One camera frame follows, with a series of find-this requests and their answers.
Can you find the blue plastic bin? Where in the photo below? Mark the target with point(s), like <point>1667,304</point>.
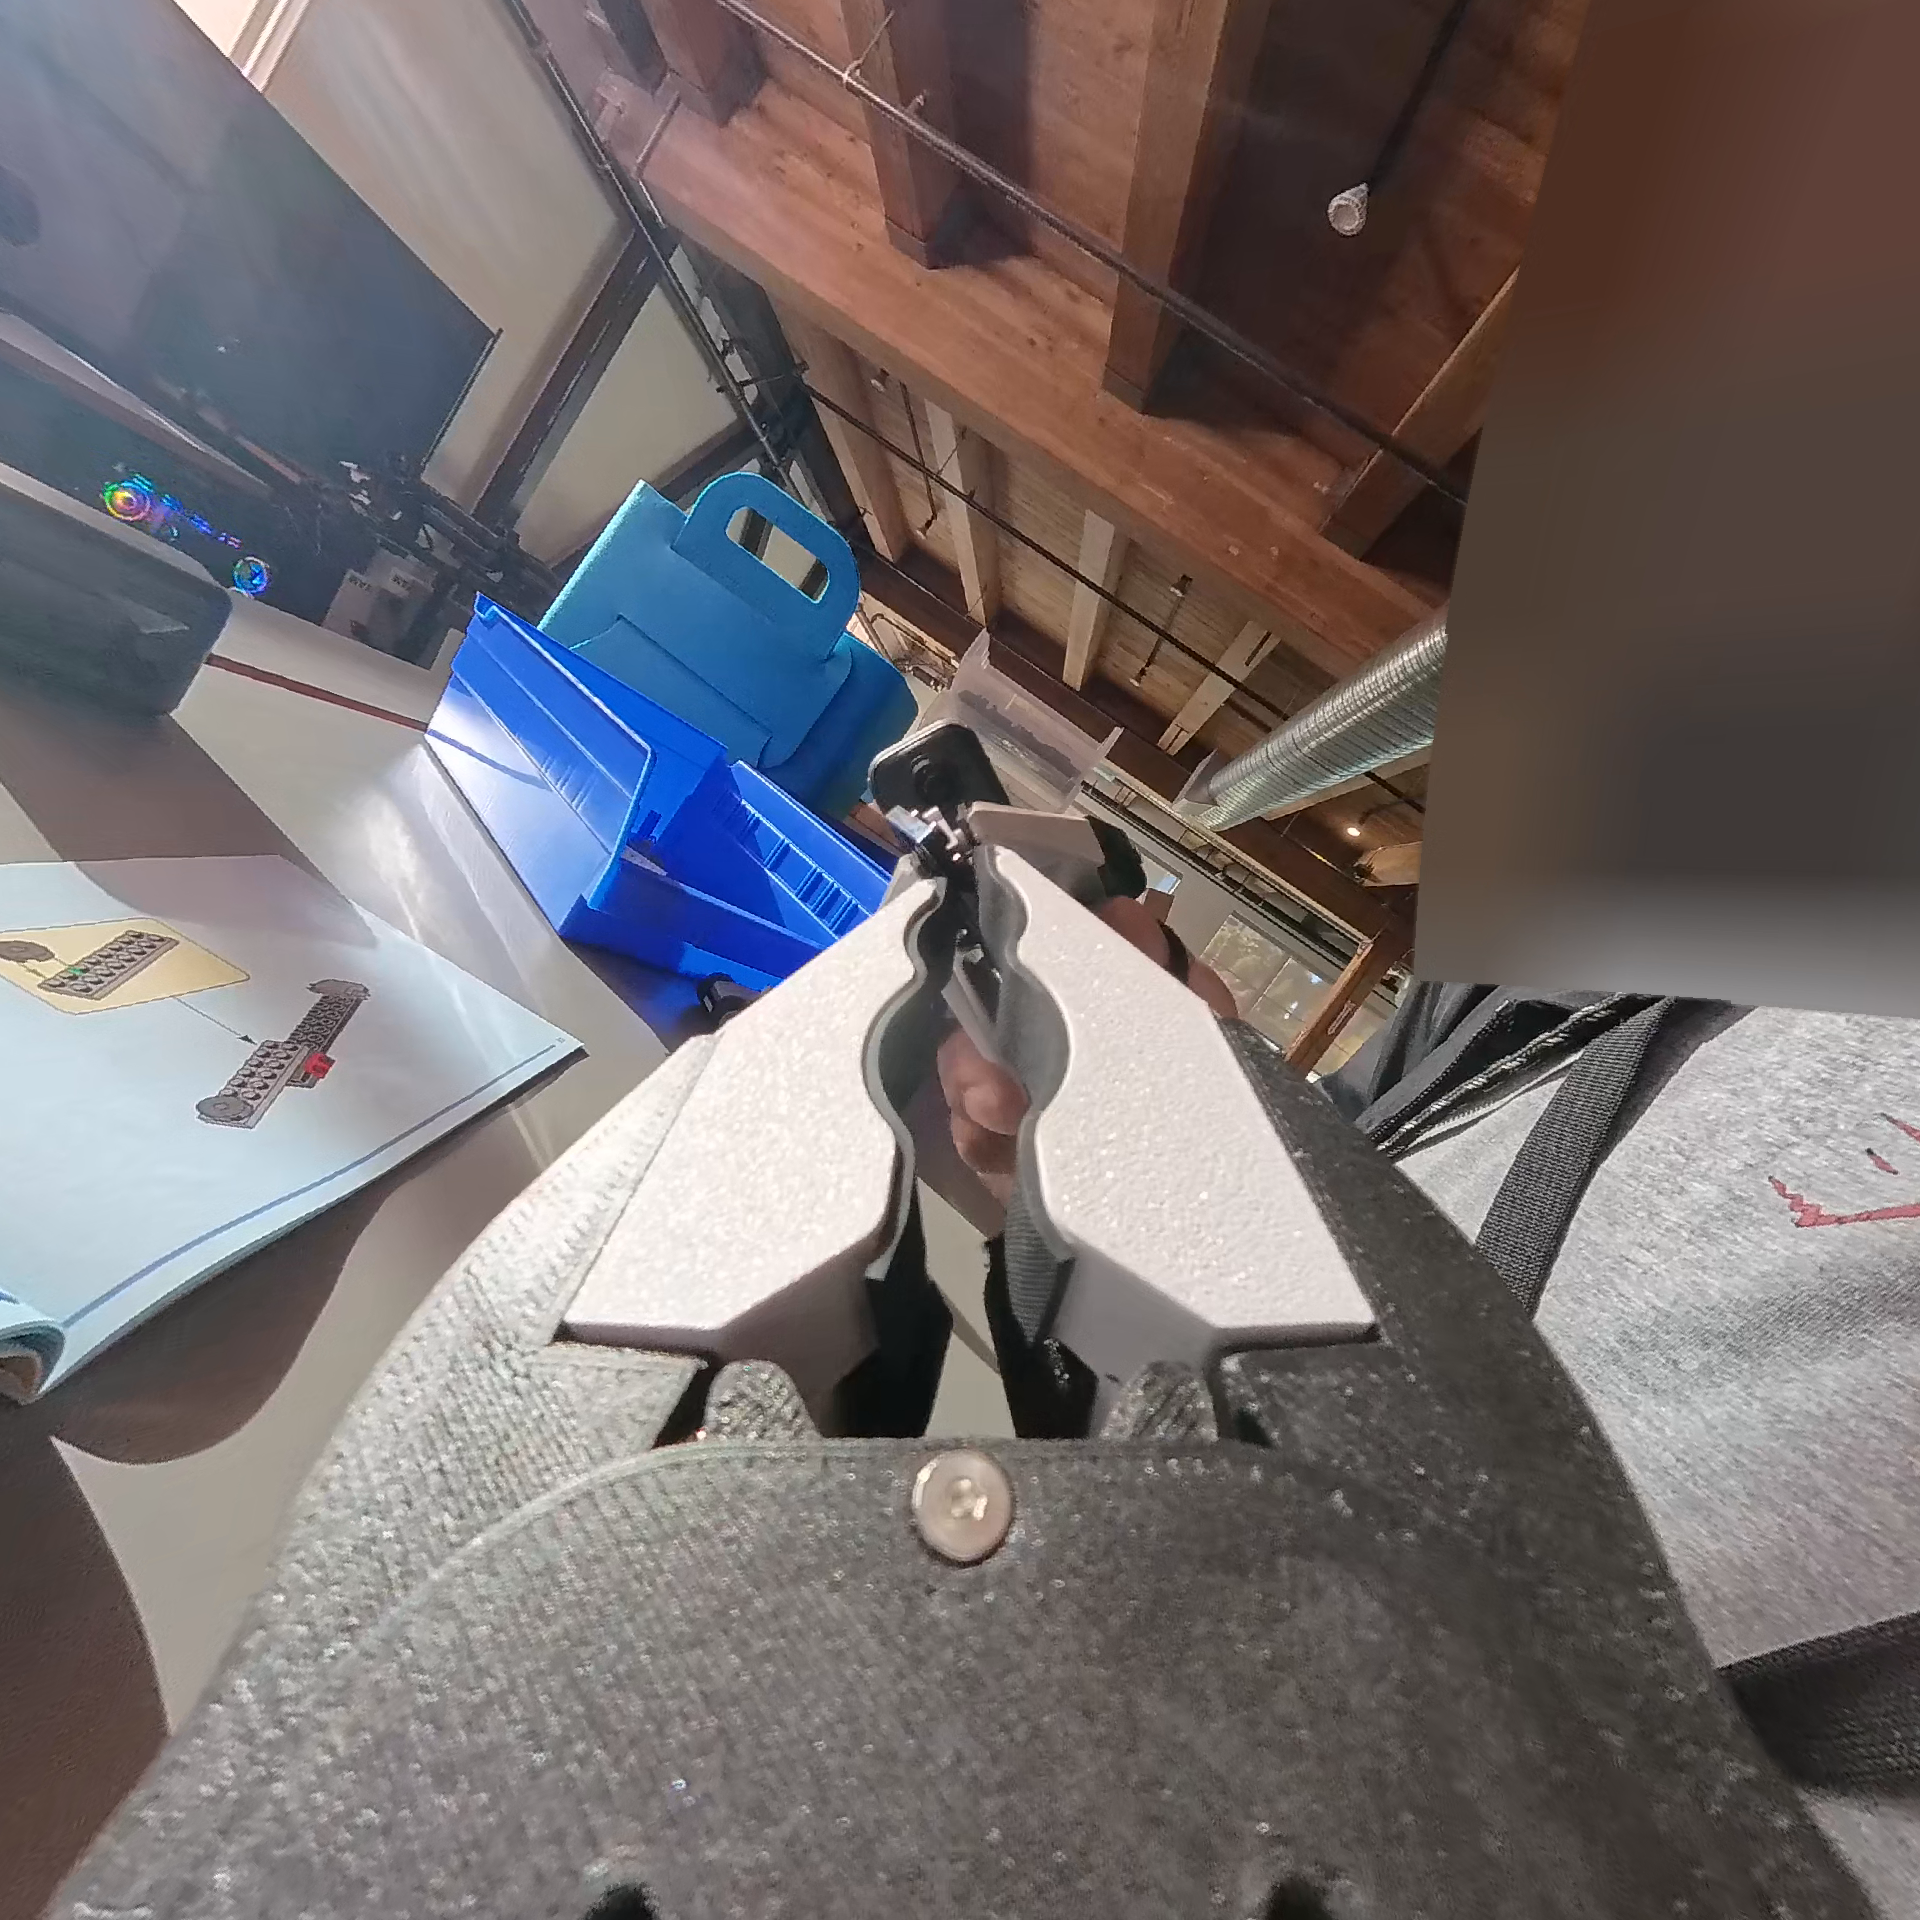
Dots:
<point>600,781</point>

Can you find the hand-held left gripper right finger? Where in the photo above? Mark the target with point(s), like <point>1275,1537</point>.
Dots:
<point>1186,1185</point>

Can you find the light blue instruction booklet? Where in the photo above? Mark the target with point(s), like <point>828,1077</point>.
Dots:
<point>226,1125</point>

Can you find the person's right hand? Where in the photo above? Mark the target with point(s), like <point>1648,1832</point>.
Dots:
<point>984,1109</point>

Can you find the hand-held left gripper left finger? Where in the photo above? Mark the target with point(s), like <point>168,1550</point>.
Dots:
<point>734,1185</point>

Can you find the person's right forearm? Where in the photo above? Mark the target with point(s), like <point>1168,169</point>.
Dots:
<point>1440,1051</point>

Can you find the red black toy brick truck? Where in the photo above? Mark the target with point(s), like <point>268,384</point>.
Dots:
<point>720,998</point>

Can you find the person's grey sweatshirt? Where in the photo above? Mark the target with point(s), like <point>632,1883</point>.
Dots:
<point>1724,1350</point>

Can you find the long black brick beam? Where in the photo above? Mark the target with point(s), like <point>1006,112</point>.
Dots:
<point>949,921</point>

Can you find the large black screen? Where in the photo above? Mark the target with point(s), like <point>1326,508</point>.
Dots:
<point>271,270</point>

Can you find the clear plastic storage box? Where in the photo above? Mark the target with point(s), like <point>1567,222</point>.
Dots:
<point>1036,720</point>

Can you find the grey desk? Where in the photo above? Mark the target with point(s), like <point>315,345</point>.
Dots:
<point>300,781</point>

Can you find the silver flexible duct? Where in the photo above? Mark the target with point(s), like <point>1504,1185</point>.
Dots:
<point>1320,734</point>

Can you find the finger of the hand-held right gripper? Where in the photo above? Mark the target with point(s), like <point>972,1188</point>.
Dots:
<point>991,1027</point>
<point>1044,848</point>

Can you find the computer case RGB fans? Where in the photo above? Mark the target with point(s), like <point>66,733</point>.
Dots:
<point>181,518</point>

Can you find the dark box-shaped device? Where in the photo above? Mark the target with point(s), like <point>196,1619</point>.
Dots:
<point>90,616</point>

